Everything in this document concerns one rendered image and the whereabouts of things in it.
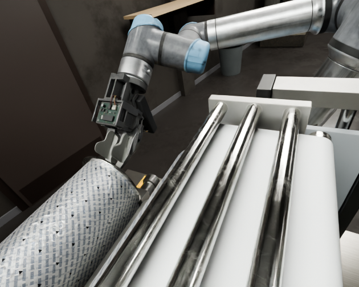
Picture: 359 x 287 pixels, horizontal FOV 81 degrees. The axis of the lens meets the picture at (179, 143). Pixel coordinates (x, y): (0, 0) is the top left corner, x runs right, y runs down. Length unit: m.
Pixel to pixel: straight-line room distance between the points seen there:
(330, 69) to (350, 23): 0.09
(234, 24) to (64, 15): 2.02
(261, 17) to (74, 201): 0.57
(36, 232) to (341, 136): 0.44
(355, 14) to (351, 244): 0.59
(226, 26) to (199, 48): 0.13
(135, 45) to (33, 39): 1.83
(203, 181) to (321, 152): 0.10
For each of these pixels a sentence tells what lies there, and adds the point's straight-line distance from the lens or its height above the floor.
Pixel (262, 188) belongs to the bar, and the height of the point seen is 1.44.
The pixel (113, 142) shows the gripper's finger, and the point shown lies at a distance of 0.51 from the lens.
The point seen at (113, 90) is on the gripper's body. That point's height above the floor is 1.40.
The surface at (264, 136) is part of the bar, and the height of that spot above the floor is 1.44.
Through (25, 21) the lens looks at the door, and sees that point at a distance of 2.29.
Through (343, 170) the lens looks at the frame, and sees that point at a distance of 0.38.
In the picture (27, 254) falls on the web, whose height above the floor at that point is 1.31.
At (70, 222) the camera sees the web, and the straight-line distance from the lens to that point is 0.39.
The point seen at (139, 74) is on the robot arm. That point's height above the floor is 1.42.
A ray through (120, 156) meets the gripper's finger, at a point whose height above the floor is 1.28.
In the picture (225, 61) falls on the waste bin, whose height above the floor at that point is 0.28.
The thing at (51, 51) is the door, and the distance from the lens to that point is 2.34.
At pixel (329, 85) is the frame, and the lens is 0.32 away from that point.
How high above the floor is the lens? 1.57
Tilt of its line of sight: 38 degrees down
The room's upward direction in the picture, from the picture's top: 11 degrees counter-clockwise
